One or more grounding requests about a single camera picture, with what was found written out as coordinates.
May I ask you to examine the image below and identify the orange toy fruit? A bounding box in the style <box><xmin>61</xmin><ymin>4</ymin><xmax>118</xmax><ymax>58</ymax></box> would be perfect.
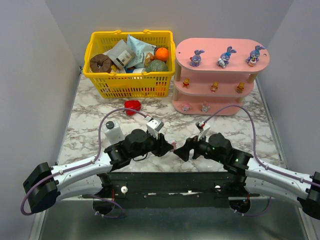
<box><xmin>155</xmin><ymin>47</ymin><xmax>170</xmax><ymax>62</ymax></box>

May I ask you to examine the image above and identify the purple bunny toy blue bow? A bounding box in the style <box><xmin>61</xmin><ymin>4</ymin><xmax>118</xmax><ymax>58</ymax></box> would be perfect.
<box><xmin>216</xmin><ymin>46</ymin><xmax>237</xmax><ymax>68</ymax></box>

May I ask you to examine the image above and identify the purple bunny toy with cake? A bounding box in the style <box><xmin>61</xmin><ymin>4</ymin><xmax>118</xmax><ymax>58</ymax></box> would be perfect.
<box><xmin>245</xmin><ymin>45</ymin><xmax>266</xmax><ymax>67</ymax></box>

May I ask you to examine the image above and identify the pink white toy figure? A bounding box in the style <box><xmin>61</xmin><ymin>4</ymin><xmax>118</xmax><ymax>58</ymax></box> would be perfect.
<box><xmin>170</xmin><ymin>141</ymin><xmax>177</xmax><ymax>149</ymax></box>

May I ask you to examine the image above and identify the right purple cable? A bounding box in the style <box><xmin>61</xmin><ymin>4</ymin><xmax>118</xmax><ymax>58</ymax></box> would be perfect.
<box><xmin>196</xmin><ymin>104</ymin><xmax>320</xmax><ymax>217</ymax></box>

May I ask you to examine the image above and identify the light blue cassava chips bag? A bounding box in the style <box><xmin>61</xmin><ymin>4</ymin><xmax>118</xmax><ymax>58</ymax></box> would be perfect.
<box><xmin>126</xmin><ymin>34</ymin><xmax>156</xmax><ymax>69</ymax></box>

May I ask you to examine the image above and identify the white bottle black cap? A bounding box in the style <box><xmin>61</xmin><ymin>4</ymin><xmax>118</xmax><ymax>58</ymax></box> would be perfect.
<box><xmin>102</xmin><ymin>120</ymin><xmax>125</xmax><ymax>145</ymax></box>

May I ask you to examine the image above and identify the pink bunny toy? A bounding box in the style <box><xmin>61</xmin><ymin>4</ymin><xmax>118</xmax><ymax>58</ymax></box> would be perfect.
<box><xmin>201</xmin><ymin>101</ymin><xmax>211</xmax><ymax>113</ymax></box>

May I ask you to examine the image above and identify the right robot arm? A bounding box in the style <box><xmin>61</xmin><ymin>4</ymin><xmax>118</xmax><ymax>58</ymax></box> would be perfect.
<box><xmin>173</xmin><ymin>133</ymin><xmax>320</xmax><ymax>219</ymax></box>

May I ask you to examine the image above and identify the grey paper pouch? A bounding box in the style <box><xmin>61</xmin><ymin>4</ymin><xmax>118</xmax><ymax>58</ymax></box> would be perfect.
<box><xmin>106</xmin><ymin>39</ymin><xmax>135</xmax><ymax>70</ymax></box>

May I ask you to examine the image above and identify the pink three-tier shelf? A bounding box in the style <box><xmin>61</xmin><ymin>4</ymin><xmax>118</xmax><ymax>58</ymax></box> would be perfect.
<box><xmin>172</xmin><ymin>37</ymin><xmax>270</xmax><ymax>116</ymax></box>

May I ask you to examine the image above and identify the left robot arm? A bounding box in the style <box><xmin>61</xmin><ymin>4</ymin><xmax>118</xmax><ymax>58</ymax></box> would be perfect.
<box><xmin>20</xmin><ymin>129</ymin><xmax>173</xmax><ymax>216</ymax></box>

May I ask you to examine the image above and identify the orange bear toy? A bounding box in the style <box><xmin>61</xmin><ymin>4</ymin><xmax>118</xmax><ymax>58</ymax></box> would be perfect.
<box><xmin>236</xmin><ymin>82</ymin><xmax>245</xmax><ymax>94</ymax></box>
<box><xmin>182</xmin><ymin>78</ymin><xmax>190</xmax><ymax>89</ymax></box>
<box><xmin>210</xmin><ymin>82</ymin><xmax>219</xmax><ymax>93</ymax></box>

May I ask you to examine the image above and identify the yellow plastic shopping basket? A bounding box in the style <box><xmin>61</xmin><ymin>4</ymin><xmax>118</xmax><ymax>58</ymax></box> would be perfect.
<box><xmin>82</xmin><ymin>29</ymin><xmax>176</xmax><ymax>99</ymax></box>

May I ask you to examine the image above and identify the green toy melon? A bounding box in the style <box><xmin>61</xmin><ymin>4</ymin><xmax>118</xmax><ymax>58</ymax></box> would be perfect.
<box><xmin>146</xmin><ymin>59</ymin><xmax>169</xmax><ymax>73</ymax></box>

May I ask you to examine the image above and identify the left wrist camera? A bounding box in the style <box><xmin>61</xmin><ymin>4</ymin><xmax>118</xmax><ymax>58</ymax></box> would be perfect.
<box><xmin>145</xmin><ymin>115</ymin><xmax>164</xmax><ymax>140</ymax></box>

